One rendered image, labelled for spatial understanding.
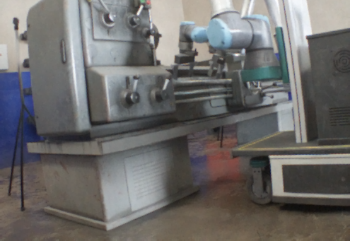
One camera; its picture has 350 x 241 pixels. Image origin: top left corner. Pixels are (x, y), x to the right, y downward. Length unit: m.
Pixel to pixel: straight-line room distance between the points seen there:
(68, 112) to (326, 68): 1.26
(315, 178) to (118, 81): 1.06
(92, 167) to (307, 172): 1.05
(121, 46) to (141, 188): 0.80
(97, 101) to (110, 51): 0.33
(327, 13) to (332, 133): 5.12
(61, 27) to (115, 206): 0.96
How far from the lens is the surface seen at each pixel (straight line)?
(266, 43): 1.73
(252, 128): 3.82
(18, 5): 5.48
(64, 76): 1.76
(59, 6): 1.84
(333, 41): 1.62
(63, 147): 1.90
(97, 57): 1.83
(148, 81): 1.86
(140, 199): 1.93
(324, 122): 1.63
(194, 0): 8.02
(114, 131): 1.89
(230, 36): 1.60
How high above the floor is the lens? 0.60
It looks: 2 degrees down
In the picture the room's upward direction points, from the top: 7 degrees counter-clockwise
